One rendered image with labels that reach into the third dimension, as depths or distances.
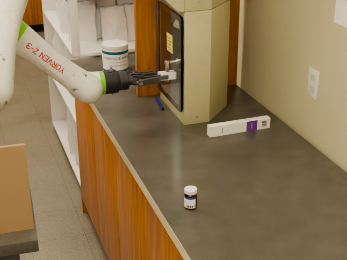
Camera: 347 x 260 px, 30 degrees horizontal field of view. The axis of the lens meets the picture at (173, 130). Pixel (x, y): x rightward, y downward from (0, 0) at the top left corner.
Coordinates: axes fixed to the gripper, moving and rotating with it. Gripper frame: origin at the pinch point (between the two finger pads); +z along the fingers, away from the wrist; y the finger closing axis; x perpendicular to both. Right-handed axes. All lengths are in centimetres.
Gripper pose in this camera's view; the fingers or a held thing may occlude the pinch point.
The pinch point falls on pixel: (167, 75)
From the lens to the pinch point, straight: 261.2
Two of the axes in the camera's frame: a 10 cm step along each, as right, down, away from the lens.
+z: 9.5, -1.4, 3.0
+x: 0.0, 9.1, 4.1
